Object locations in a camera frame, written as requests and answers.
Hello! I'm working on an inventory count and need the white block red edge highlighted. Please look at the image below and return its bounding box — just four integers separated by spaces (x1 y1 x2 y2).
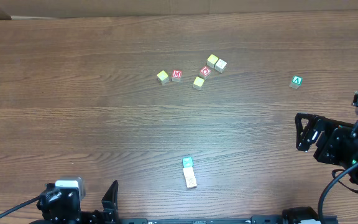
289 76 303 89

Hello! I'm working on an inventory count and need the white E letter block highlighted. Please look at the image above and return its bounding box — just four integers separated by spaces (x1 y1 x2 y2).
185 176 197 189

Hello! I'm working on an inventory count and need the plain yellow wooden block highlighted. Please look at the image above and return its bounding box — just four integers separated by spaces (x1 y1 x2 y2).
183 166 195 178

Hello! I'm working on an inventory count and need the blue X letter block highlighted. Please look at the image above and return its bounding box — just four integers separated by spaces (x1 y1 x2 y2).
182 157 193 168

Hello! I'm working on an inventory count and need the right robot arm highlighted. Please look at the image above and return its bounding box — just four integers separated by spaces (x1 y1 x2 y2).
295 91 358 185

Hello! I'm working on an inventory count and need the yellow block left cluster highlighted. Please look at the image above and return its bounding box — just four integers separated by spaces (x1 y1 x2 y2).
157 70 170 85

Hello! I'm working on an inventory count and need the red M letter block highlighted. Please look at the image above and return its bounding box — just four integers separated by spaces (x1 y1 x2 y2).
172 70 183 82

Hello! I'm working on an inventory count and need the yellow block centre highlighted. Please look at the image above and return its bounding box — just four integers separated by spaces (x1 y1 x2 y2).
193 77 204 90

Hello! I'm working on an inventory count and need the white block top right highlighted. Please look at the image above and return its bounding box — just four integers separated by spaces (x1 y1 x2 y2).
214 58 227 73

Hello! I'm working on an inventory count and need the red circle letter block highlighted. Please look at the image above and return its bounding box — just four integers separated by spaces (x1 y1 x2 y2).
199 66 212 80

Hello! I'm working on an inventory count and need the yellow block top right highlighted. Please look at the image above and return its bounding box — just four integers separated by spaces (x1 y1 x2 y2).
206 54 219 68

